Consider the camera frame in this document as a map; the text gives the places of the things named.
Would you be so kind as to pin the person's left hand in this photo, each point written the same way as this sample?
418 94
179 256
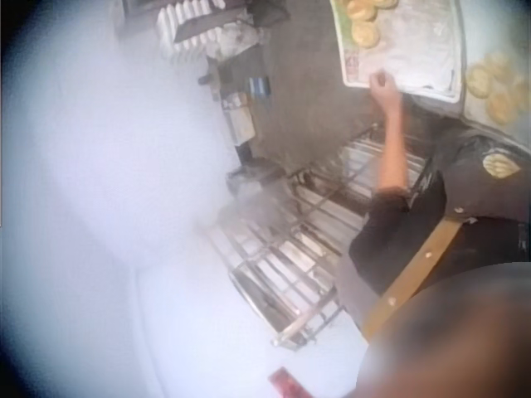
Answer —
383 87

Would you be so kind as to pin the person's left fingers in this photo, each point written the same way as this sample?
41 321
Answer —
381 77

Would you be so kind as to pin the white baking tray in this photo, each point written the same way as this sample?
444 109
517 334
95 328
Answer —
455 49

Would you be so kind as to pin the round yellow pastry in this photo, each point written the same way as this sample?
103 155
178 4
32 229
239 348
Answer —
386 3
500 109
479 79
365 34
363 10
500 62

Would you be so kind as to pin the white baking paper sheet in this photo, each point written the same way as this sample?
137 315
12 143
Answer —
415 45

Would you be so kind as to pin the cluttered shelf with boxes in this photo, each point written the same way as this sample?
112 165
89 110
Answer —
242 112

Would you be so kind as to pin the metal tray rack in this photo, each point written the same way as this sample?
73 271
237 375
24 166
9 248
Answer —
290 257

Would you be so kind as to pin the wooden stick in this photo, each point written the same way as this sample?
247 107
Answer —
293 327

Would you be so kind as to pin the red flat object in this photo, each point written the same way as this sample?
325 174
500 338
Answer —
287 380

